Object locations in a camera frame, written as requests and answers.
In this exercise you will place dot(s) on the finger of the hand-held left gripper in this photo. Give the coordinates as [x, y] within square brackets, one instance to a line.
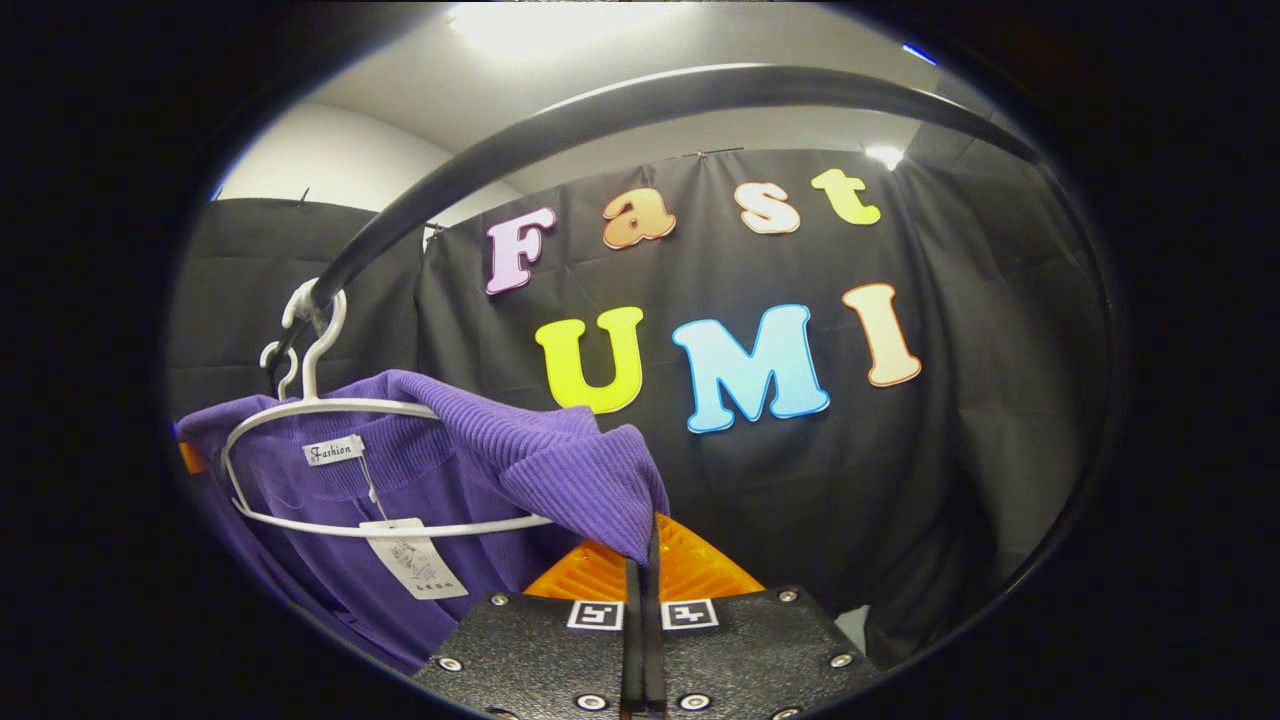
[191, 458]

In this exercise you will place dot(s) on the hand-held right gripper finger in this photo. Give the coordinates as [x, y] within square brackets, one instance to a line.
[632, 650]
[655, 650]

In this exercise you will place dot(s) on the purple knit cardigan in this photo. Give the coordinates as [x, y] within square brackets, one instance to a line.
[560, 450]

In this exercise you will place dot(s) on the white plastic hanger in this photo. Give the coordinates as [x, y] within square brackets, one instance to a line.
[312, 380]
[290, 380]

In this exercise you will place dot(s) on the black metal clothes rack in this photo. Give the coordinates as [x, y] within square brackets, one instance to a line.
[640, 100]

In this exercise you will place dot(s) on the white paper hang tag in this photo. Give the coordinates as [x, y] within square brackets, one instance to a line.
[415, 560]

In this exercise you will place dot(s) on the black backdrop cloth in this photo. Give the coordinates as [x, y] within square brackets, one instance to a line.
[900, 480]

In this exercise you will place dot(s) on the ceiling light panel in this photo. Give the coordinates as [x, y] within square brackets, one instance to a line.
[520, 20]

